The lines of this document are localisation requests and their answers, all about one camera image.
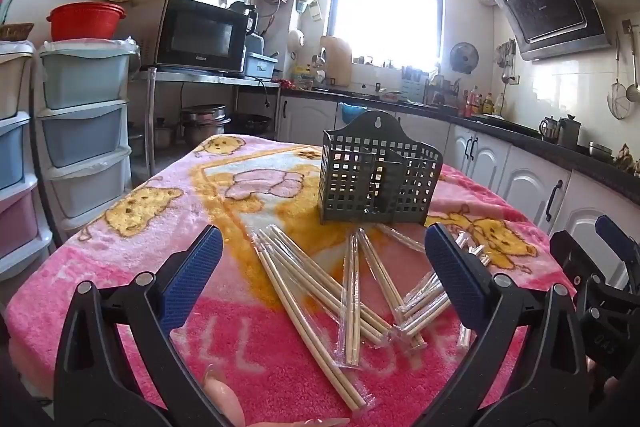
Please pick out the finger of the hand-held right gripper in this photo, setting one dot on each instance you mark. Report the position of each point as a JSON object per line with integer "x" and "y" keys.
{"x": 615, "y": 237}
{"x": 567, "y": 254}

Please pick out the pastel plastic drawer tower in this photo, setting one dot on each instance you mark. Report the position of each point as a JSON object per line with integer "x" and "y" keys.
{"x": 15, "y": 157}

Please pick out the white wall socket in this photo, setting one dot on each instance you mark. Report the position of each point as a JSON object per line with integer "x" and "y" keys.
{"x": 512, "y": 79}

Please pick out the light blue plastic crate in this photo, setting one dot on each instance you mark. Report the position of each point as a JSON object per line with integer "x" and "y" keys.
{"x": 260, "y": 66}

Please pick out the red packet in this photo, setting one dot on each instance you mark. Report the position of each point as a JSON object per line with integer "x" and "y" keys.
{"x": 286, "y": 83}

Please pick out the small steel kettle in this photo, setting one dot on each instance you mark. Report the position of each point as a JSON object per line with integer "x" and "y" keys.
{"x": 549, "y": 131}

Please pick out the small lidded steel pot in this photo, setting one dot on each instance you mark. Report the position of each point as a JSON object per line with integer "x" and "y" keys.
{"x": 164, "y": 134}

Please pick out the pink printed bear blanket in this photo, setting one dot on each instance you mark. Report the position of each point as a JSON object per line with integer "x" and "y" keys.
{"x": 125, "y": 257}

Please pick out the blue plastic drawer tower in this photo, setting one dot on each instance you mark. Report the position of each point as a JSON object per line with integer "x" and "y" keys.
{"x": 82, "y": 132}

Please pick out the row of condiment bottles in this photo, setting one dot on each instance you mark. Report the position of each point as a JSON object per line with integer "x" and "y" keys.
{"x": 482, "y": 104}

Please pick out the grey small appliance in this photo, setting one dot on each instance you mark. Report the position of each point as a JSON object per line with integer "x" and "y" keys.
{"x": 255, "y": 44}

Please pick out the black kitchen countertop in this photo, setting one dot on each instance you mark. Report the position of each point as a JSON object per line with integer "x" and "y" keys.
{"x": 525, "y": 132}

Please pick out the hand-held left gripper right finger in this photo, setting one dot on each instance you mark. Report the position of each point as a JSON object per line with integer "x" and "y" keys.
{"x": 455, "y": 272}

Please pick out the person's right hand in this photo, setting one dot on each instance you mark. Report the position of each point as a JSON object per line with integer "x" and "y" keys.
{"x": 595, "y": 369}

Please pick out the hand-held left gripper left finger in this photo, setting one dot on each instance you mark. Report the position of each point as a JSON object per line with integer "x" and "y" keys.
{"x": 192, "y": 277}

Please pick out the white round wall holder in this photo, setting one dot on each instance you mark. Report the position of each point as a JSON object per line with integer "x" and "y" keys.
{"x": 297, "y": 38}

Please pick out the stacked steel pots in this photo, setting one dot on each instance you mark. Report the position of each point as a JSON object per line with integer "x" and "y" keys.
{"x": 205, "y": 127}

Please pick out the beige cutting board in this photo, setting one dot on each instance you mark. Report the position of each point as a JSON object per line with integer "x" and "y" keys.
{"x": 336, "y": 62}

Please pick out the kitchen window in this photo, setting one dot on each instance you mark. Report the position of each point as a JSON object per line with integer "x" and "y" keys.
{"x": 385, "y": 2}

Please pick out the metal shelf table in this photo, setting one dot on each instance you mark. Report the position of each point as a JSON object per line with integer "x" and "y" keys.
{"x": 200, "y": 78}

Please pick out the black wok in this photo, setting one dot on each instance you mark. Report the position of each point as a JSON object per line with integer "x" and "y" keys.
{"x": 252, "y": 123}

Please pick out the steel lidded jug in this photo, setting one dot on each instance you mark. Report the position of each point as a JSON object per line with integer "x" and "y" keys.
{"x": 569, "y": 133}

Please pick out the red plastic basin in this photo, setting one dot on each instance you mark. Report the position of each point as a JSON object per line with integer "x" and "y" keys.
{"x": 85, "y": 22}

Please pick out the grey plastic utensil holder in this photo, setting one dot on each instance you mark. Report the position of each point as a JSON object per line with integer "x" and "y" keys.
{"x": 350, "y": 177}

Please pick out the bunch of bamboo chopsticks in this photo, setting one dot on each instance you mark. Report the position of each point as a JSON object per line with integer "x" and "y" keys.
{"x": 300, "y": 287}

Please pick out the wicker basket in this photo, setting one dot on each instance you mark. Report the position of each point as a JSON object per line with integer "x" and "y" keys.
{"x": 15, "y": 32}

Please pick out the knife block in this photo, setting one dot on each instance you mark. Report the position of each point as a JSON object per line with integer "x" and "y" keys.
{"x": 415, "y": 87}

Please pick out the yellow packet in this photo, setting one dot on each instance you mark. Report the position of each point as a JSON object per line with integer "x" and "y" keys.
{"x": 302, "y": 77}

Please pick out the small wall fan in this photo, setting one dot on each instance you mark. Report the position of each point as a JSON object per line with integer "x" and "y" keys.
{"x": 463, "y": 57}

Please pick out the hanging kitchen tools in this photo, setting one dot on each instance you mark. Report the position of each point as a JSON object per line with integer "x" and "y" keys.
{"x": 506, "y": 57}

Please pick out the hanging steel ladle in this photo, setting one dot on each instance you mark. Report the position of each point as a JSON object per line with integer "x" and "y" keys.
{"x": 633, "y": 93}

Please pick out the ginger roots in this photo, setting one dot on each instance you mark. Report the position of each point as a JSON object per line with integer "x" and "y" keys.
{"x": 627, "y": 159}

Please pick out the person's left hand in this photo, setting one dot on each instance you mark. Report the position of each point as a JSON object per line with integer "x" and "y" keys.
{"x": 225, "y": 399}

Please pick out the blue hanging plastic basket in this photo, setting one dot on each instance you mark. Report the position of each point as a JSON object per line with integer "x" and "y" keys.
{"x": 352, "y": 112}

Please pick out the black microwave oven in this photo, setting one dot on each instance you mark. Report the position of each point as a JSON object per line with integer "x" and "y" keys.
{"x": 200, "y": 34}

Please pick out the white kitchen base cabinets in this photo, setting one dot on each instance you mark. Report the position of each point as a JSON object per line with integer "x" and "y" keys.
{"x": 485, "y": 157}

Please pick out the black electric kettle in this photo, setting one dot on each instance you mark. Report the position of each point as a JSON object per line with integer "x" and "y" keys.
{"x": 244, "y": 14}

